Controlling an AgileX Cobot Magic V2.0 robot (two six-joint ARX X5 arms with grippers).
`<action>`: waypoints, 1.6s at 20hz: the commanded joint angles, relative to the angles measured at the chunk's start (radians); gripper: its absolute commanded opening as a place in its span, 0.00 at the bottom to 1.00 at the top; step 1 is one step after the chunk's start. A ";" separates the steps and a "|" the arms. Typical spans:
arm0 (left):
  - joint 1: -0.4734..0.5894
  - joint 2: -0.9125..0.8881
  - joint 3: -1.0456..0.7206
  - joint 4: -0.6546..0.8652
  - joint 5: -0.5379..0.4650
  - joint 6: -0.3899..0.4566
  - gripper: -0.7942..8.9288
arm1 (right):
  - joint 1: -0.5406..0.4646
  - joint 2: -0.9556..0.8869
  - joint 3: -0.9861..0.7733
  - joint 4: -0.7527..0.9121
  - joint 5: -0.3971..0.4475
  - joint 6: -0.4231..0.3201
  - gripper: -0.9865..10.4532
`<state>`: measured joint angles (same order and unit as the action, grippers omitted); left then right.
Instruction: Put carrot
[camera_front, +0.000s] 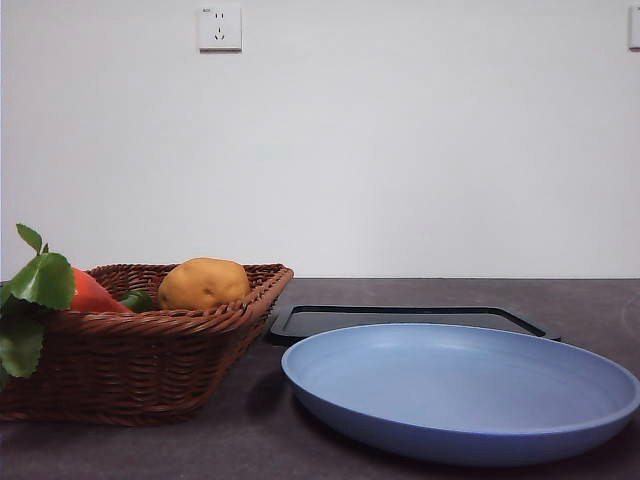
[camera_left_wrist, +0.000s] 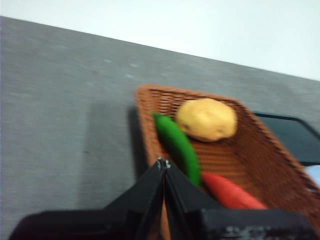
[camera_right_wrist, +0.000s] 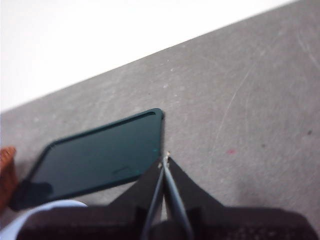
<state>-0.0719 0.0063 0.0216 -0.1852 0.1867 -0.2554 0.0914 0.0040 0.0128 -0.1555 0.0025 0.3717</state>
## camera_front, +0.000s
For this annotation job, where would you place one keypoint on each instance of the blue round plate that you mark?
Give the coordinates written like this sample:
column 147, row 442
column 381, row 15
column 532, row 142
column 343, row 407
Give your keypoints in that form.
column 450, row 390

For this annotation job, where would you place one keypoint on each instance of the orange carrot with green leaves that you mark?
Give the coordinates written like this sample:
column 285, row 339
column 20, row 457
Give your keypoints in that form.
column 90, row 296

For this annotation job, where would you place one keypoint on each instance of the black flat tray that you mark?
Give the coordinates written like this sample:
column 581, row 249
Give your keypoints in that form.
column 400, row 316

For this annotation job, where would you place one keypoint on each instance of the yellow-brown potato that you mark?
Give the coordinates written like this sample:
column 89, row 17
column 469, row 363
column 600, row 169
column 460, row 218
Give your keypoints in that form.
column 205, row 285

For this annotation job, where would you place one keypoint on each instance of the green chili pepper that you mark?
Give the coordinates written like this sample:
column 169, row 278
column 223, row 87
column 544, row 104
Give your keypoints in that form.
column 137, row 301

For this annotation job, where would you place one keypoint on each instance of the brown wicker basket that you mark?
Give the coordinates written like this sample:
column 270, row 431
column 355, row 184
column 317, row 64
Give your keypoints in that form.
column 125, row 365

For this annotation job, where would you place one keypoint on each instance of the white wall socket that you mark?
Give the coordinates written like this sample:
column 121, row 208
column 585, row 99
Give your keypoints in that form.
column 220, row 27

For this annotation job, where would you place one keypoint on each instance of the white wall plate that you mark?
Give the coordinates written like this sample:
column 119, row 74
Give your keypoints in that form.
column 635, row 27

